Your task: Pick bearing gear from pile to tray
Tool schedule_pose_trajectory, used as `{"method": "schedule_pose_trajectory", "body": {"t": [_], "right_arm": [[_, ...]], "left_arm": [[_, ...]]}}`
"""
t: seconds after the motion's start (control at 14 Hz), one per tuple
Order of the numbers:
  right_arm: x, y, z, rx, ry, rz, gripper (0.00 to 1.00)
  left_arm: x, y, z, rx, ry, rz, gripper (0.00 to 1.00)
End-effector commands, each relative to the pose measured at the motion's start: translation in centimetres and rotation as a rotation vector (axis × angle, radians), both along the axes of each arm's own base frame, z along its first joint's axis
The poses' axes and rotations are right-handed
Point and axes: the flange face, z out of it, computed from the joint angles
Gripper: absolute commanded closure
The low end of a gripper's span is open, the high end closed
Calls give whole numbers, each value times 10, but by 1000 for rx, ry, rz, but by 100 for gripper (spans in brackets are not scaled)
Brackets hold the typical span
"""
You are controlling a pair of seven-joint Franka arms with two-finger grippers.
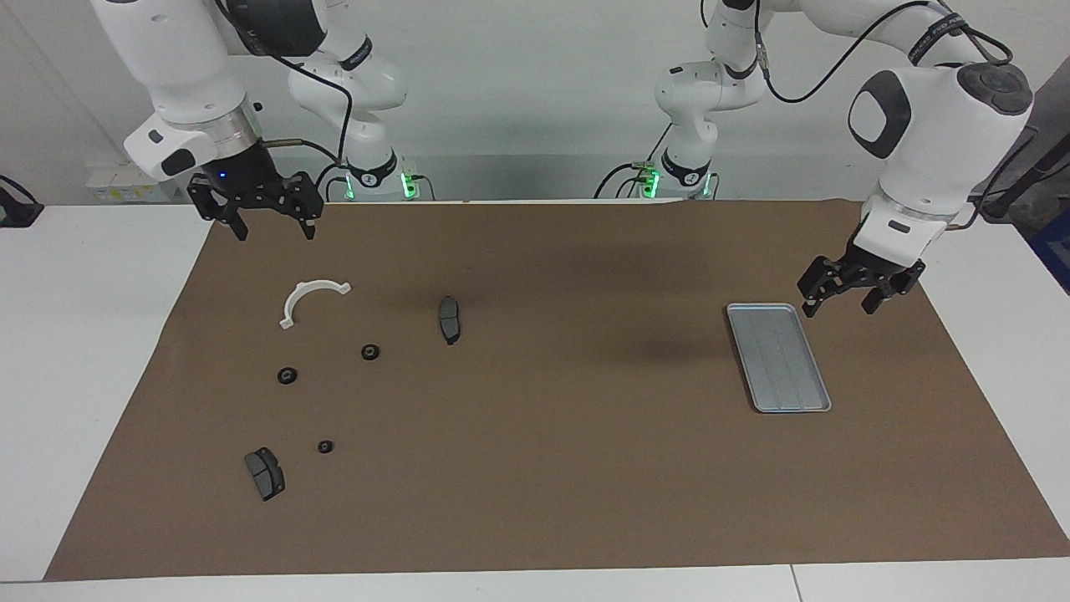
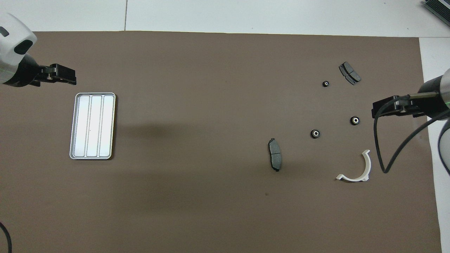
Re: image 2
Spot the brown table mat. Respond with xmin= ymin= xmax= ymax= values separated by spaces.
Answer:
xmin=0 ymin=31 xmax=443 ymax=253

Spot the short grey brake pad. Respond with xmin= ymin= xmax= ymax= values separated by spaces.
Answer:
xmin=339 ymin=61 xmax=362 ymax=85

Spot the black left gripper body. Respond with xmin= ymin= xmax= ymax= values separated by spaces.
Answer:
xmin=35 ymin=65 xmax=53 ymax=86

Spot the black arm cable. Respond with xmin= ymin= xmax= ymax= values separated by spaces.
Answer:
xmin=373 ymin=92 xmax=450 ymax=174
xmin=0 ymin=222 xmax=12 ymax=253

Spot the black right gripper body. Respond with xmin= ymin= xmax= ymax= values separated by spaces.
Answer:
xmin=399 ymin=96 xmax=428 ymax=118

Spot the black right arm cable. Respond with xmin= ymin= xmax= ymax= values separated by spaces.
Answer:
xmin=373 ymin=92 xmax=450 ymax=174

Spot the long grey brake pad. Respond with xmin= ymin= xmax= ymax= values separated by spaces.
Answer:
xmin=268 ymin=138 xmax=283 ymax=172

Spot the white curved plastic bracket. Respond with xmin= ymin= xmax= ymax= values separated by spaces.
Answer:
xmin=336 ymin=149 xmax=371 ymax=182

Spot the grey ribbed device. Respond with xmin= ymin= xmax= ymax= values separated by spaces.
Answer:
xmin=423 ymin=0 xmax=450 ymax=22

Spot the silver metal tray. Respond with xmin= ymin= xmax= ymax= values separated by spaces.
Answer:
xmin=69 ymin=92 xmax=116 ymax=160

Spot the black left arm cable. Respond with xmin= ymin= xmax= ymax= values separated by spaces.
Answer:
xmin=0 ymin=222 xmax=12 ymax=253

